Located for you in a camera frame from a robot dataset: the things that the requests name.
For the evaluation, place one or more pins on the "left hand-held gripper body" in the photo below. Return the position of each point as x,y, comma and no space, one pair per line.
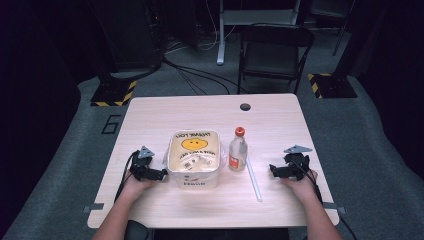
141,165

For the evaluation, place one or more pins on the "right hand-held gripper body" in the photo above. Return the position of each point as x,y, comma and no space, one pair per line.
296,166

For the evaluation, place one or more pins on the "white straw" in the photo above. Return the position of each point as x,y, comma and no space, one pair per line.
254,181

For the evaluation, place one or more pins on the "white square bin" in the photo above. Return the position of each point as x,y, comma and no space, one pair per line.
196,181

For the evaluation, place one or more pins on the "smiley print plastic bag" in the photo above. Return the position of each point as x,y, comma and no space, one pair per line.
195,156

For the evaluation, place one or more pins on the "clear bottle with red cap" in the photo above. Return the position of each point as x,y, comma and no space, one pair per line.
238,153

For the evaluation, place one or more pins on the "person's left hand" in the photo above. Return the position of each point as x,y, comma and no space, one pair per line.
133,188

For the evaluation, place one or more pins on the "person's right hand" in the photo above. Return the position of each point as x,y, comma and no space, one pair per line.
305,190

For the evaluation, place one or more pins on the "dark rounded object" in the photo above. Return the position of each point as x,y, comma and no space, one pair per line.
136,231

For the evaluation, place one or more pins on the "black stand base striped edge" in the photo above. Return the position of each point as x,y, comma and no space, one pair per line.
333,86
111,93

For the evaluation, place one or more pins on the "black folding chair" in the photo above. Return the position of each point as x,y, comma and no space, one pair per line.
275,36

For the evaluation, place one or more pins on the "black cabinet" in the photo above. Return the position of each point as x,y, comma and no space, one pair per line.
133,33

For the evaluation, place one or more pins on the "grey metal table bracket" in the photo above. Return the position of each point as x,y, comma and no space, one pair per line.
333,207
93,208

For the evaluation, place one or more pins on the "white desk frame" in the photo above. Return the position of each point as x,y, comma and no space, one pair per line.
256,16

